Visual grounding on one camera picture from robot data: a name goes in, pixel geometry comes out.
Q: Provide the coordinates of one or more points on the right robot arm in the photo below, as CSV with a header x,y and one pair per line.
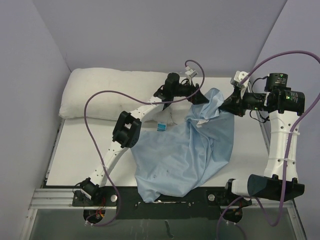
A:
x,y
284,106

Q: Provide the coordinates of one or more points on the white pillow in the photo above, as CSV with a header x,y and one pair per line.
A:
x,y
103,93

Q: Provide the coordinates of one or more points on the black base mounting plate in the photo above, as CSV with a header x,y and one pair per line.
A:
x,y
201,202

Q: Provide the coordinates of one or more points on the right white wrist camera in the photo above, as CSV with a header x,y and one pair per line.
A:
x,y
240,80

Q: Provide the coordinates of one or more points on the light blue pillowcase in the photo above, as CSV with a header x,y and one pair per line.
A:
x,y
175,161

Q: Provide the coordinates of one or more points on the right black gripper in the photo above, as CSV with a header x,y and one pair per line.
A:
x,y
234,103

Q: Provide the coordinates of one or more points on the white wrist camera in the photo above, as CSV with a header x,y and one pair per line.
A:
x,y
190,73
240,80

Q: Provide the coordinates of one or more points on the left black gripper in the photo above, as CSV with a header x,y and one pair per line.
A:
x,y
197,98

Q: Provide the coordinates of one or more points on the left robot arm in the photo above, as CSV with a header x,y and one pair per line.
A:
x,y
128,127

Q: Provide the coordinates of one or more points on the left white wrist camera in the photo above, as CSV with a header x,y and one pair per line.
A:
x,y
190,73

